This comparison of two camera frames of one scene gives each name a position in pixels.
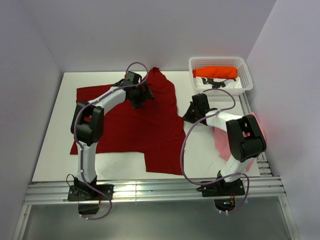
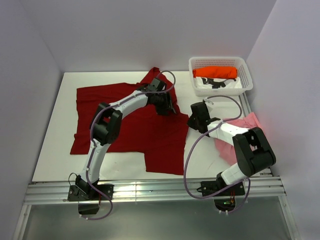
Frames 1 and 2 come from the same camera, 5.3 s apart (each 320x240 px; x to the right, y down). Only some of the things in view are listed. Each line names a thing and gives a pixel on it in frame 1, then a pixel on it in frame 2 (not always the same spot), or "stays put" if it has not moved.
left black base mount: x=89 y=200 stays put
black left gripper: x=145 y=95 → x=167 y=105
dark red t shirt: x=155 y=128 stays put
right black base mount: x=224 y=193 stays put
